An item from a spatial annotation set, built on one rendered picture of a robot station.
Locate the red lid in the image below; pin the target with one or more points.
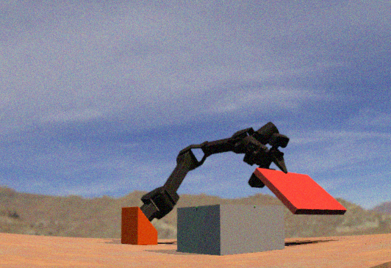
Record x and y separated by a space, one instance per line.
299 193

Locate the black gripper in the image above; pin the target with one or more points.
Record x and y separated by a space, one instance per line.
269 156

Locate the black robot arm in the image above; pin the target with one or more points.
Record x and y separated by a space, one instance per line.
165 197

